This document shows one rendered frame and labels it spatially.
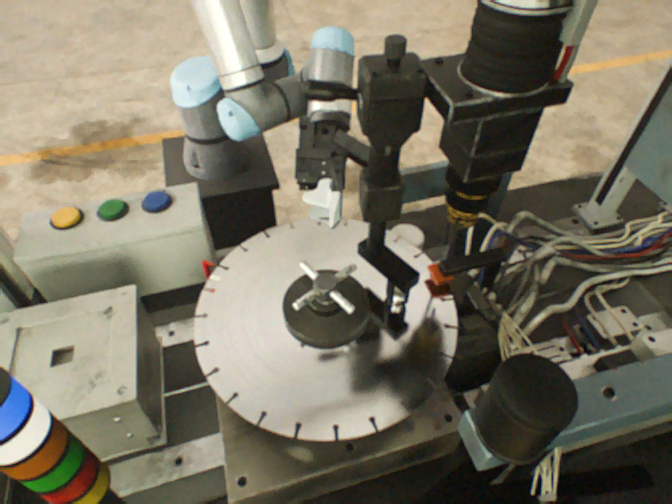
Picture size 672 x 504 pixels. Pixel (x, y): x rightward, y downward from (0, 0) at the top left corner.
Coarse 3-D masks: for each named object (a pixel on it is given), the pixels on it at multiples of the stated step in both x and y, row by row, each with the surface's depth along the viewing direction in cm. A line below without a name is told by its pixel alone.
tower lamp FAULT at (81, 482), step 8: (88, 448) 42; (88, 456) 41; (88, 464) 41; (96, 464) 43; (80, 472) 40; (88, 472) 41; (96, 472) 42; (72, 480) 39; (80, 480) 40; (88, 480) 41; (64, 488) 39; (72, 488) 40; (80, 488) 41; (88, 488) 42; (48, 496) 40; (56, 496) 40; (64, 496) 40; (72, 496) 41; (80, 496) 41
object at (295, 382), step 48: (288, 240) 68; (336, 240) 68; (240, 288) 62; (384, 288) 62; (432, 288) 62; (240, 336) 58; (288, 336) 58; (384, 336) 58; (432, 336) 58; (240, 384) 53; (288, 384) 53; (336, 384) 53; (384, 384) 53; (288, 432) 50
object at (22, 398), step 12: (0, 372) 32; (0, 384) 31; (12, 384) 32; (0, 396) 31; (12, 396) 32; (24, 396) 33; (0, 408) 31; (12, 408) 32; (24, 408) 33; (0, 420) 31; (12, 420) 32; (24, 420) 33; (0, 432) 31; (12, 432) 32
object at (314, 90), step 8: (312, 80) 45; (320, 80) 46; (304, 88) 45; (312, 88) 45; (320, 88) 45; (328, 88) 46; (336, 88) 46; (344, 88) 46; (352, 88) 47; (304, 96) 46; (312, 96) 46; (320, 96) 46; (328, 96) 46; (336, 96) 46; (344, 96) 46; (352, 96) 47
